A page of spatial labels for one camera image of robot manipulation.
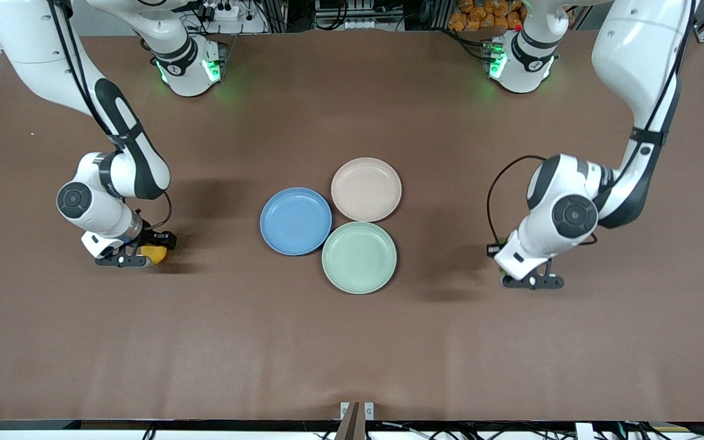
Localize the blue round plate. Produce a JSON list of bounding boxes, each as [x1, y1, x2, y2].
[[260, 187, 333, 257]]

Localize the pale green round plate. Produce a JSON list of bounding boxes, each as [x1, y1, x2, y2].
[[321, 221, 398, 295]]

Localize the beige round plate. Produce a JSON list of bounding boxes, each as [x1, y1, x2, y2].
[[331, 157, 403, 223]]

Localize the net bag of oranges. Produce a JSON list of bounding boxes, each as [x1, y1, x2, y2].
[[448, 0, 527, 32]]

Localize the white power strip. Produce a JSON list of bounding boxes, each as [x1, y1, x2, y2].
[[196, 0, 243, 23]]

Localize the black base cable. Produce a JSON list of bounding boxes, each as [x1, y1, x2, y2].
[[442, 27, 491, 62]]

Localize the silver table edge bracket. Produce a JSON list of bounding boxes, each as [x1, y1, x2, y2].
[[340, 401, 375, 421]]

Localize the camera mounting pole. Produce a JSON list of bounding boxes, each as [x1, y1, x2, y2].
[[334, 401, 367, 440]]

